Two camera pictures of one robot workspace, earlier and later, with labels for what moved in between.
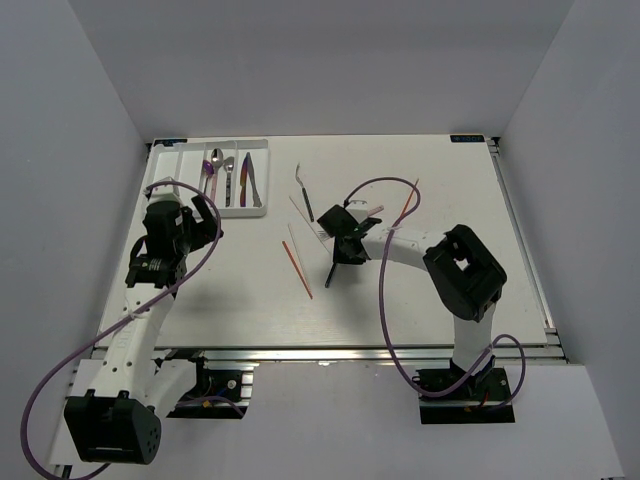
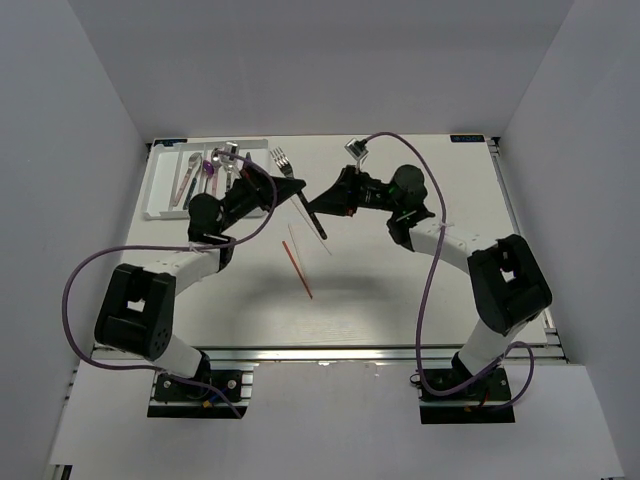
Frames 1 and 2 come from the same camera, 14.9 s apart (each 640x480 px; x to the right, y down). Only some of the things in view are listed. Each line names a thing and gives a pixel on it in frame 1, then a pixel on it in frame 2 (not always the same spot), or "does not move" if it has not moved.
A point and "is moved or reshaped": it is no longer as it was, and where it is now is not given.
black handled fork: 329,276 is moved or reshaped
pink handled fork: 380,208 is moved or reshaped
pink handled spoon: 216,160 does not move
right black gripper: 341,258 -> 342,199
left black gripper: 206,230 -> 252,180
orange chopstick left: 297,268 does not move
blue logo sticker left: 168,142 does not move
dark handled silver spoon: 228,166 does not move
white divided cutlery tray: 235,170 does not move
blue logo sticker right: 467,138 does not move
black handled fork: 304,192 is moved or reshaped
